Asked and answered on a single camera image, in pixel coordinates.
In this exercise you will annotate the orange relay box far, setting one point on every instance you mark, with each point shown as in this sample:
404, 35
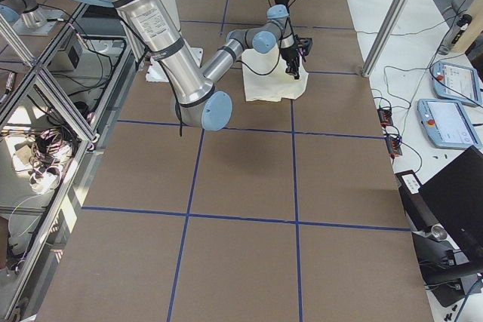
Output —
385, 117

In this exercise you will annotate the far blue teach pendant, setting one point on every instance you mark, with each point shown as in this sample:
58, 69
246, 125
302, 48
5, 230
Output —
455, 82

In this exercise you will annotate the aluminium frame rail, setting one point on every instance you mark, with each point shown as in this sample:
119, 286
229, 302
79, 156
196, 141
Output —
53, 126

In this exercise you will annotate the orange relay box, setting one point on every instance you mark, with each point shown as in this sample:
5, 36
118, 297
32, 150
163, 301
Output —
385, 117
393, 144

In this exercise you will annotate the near blue teach pendant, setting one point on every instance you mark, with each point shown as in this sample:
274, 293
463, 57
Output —
447, 125

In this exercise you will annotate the grey electronics box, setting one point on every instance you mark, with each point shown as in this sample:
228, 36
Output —
68, 55

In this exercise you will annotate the cream long-sleeve cat shirt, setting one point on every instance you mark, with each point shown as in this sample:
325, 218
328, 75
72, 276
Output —
274, 87

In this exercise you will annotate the blue teach pendant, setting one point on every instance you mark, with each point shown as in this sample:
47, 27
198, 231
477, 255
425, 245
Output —
455, 82
447, 125

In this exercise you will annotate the aluminium frame post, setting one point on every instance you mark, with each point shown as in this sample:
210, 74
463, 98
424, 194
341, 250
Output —
385, 31

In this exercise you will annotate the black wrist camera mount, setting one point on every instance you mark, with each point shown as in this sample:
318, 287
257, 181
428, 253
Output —
304, 46

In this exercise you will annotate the orange relay box near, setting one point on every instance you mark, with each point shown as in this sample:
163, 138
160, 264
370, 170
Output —
393, 144

